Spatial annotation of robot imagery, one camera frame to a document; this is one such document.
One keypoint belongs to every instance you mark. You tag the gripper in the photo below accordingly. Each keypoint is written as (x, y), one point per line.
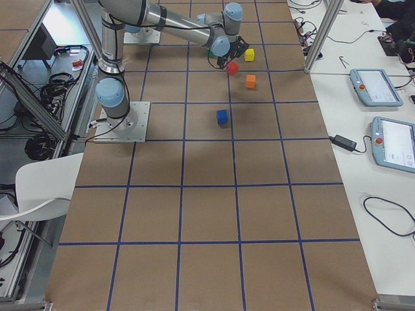
(234, 50)

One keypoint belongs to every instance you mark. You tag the black power adapter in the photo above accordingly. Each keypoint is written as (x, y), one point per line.
(343, 142)

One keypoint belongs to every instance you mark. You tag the blue block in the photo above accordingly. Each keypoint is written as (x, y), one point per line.
(222, 117)

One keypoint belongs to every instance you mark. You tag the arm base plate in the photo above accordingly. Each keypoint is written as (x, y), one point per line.
(130, 39)
(132, 129)

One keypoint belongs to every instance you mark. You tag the green block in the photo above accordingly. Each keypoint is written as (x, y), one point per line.
(210, 54)

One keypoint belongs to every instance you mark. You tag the white chair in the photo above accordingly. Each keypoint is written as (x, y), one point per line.
(44, 189)

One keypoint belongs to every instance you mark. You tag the upper teach pendant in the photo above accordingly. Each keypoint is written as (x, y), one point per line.
(374, 88)

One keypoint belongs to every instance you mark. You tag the teach pendant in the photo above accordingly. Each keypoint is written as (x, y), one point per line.
(374, 88)
(393, 143)

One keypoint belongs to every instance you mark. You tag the lower teach pendant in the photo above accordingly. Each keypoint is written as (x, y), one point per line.
(393, 143)

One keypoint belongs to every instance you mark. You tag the yellow block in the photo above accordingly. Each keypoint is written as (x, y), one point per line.
(249, 55)

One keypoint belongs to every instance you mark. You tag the black monitor box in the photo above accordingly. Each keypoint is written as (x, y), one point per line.
(42, 47)

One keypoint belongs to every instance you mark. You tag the aluminium frame post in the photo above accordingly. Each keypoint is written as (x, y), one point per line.
(325, 26)

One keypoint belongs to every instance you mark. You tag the red block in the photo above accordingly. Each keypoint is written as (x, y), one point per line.
(232, 68)

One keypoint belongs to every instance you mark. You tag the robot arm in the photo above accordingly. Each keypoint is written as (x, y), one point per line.
(218, 32)
(138, 31)

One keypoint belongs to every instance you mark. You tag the orange block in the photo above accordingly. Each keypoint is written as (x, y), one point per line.
(250, 81)

